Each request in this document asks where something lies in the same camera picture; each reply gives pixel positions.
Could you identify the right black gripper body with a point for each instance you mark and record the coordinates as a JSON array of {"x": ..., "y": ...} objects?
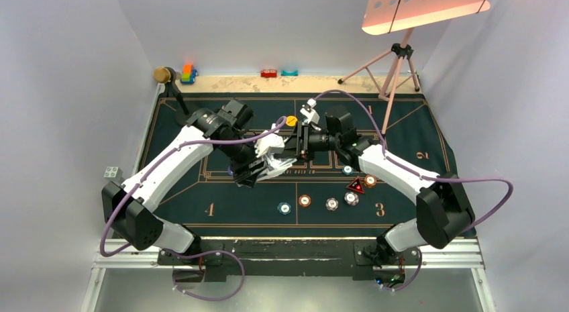
[{"x": 321, "y": 140}]

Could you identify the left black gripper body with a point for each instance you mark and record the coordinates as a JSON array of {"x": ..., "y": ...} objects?
[{"x": 240, "y": 156}]

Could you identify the blue playing card deck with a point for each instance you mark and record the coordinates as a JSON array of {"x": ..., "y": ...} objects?
[{"x": 274, "y": 167}]

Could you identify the yellow dealer button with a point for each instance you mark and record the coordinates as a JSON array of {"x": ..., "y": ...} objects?
[{"x": 291, "y": 121}]

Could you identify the green blue chips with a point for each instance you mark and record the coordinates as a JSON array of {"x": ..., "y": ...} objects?
[{"x": 347, "y": 170}]

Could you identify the orange red chip stack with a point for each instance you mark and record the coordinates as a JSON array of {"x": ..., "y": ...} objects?
[{"x": 304, "y": 200}]

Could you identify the red black all-in triangle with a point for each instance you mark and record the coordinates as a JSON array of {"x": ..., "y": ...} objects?
[{"x": 356, "y": 186}]

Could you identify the green blue chip stack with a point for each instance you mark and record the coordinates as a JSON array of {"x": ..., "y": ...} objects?
[{"x": 284, "y": 208}]

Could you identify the orange chips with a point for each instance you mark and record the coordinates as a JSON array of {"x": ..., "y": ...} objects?
[{"x": 370, "y": 181}]

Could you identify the peach blue chip stack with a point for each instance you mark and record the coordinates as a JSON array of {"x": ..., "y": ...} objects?
[{"x": 331, "y": 204}]

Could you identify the peach blue chips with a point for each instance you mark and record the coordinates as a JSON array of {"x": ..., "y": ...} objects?
[{"x": 351, "y": 198}]

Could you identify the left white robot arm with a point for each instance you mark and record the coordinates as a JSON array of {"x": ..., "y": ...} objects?
[{"x": 128, "y": 207}]

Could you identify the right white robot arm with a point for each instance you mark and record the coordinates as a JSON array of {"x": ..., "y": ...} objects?
[{"x": 443, "y": 210}]

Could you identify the green poker table mat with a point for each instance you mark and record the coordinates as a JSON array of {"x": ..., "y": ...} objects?
[{"x": 207, "y": 200}]

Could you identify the teal toy block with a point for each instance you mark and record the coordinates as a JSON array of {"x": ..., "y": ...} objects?
[{"x": 289, "y": 72}]

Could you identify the red toy block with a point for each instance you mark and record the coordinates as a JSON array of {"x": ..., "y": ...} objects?
[{"x": 269, "y": 73}]

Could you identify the colourful toy block stack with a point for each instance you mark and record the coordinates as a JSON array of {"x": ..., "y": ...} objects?
[{"x": 188, "y": 74}]

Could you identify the brass round knob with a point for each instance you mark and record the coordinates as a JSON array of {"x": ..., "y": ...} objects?
[{"x": 163, "y": 75}]

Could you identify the pink music stand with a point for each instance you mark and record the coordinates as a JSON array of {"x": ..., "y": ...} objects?
[{"x": 388, "y": 16}]

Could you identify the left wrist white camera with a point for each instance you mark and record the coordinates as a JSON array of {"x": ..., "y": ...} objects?
[{"x": 269, "y": 144}]

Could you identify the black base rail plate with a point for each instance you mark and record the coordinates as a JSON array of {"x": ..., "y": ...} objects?
[{"x": 355, "y": 258}]

